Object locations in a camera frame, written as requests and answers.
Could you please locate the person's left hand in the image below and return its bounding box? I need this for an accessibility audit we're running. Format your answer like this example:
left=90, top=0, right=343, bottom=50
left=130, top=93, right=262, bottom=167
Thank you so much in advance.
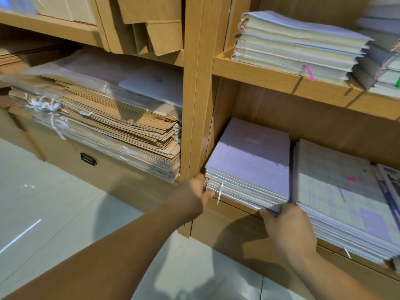
left=165, top=173, right=216, bottom=224

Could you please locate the person's right hand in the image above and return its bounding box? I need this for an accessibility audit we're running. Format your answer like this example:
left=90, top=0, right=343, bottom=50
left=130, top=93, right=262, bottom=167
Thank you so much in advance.
left=259, top=203, right=318, bottom=266

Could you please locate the pastel grid pattern notebook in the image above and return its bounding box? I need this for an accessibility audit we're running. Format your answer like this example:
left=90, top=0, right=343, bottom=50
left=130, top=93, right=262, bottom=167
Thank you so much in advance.
left=292, top=138, right=400, bottom=265

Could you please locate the large plain lilac notebook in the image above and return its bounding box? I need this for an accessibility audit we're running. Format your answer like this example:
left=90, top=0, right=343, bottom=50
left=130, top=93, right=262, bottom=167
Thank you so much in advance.
left=204, top=117, right=292, bottom=213

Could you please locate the blue butterfly cover notebook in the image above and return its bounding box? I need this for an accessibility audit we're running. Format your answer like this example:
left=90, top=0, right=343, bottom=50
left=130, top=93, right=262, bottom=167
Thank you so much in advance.
left=375, top=162, right=400, bottom=229

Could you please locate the wooden shelf unit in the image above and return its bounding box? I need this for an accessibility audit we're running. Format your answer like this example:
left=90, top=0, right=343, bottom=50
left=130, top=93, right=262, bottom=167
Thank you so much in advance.
left=0, top=0, right=400, bottom=300

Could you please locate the lilac cover notebook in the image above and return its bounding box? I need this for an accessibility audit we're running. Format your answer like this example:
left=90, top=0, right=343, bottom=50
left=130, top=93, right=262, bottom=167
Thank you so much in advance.
left=231, top=10, right=374, bottom=86

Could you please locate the stack of sage cover notebooks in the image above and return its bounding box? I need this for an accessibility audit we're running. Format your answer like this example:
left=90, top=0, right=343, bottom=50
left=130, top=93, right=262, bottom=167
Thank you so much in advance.
left=352, top=0, right=400, bottom=100

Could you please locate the person's left forearm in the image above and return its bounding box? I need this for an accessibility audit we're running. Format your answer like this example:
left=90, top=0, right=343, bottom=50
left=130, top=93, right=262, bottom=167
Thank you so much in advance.
left=3, top=206, right=188, bottom=300

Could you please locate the person's right forearm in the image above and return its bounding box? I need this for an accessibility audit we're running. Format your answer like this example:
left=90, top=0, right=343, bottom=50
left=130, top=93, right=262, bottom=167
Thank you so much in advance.
left=289, top=253, right=379, bottom=300

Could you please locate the small black shelf clip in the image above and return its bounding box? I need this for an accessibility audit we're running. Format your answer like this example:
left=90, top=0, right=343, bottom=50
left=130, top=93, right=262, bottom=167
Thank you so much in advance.
left=80, top=153, right=98, bottom=167

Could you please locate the stack of flat wrapped packets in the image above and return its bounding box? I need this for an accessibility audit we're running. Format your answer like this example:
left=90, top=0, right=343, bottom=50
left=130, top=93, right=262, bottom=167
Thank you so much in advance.
left=0, top=47, right=183, bottom=184

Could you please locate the white file boxes row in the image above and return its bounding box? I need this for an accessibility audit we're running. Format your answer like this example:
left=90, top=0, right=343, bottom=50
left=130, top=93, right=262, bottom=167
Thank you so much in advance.
left=34, top=0, right=100, bottom=25

